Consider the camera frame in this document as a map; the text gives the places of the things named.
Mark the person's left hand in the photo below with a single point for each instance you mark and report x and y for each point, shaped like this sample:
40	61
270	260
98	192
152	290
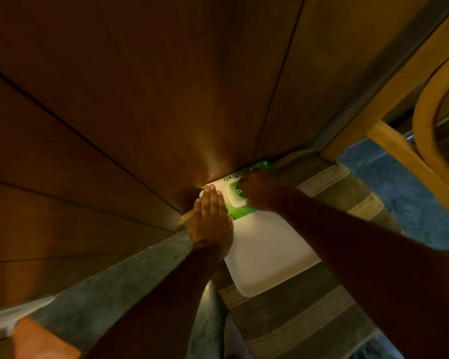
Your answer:
209	231

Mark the person's right hand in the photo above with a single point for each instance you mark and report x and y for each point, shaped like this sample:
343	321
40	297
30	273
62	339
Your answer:
265	190

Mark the person's left thumb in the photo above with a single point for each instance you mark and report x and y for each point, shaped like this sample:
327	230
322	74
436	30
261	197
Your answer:
230	225

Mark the person's right fingers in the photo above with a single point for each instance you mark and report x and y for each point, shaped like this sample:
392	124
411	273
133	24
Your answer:
250	190

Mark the person's left middle finger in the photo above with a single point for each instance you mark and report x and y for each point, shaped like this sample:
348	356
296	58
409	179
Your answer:
213	201

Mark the person's left little finger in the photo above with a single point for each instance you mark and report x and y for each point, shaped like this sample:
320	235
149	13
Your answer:
196	213

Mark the green white wet wipes packet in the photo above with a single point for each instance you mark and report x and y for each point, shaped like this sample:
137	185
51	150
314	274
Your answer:
225	184

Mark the person's left forearm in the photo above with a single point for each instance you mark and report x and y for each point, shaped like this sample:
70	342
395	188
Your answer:
161	310

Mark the person's right forearm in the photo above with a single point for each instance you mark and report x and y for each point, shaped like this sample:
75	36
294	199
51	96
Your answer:
378	272

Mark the white plastic tray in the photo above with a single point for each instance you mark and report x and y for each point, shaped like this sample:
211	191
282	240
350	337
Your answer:
269	254

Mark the striped brown cream cloth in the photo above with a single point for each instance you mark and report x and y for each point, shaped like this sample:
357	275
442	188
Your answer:
303	317

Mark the light wooden chair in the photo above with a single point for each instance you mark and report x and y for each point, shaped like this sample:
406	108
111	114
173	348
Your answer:
400	153

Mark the orange object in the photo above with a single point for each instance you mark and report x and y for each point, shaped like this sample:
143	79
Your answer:
41	340

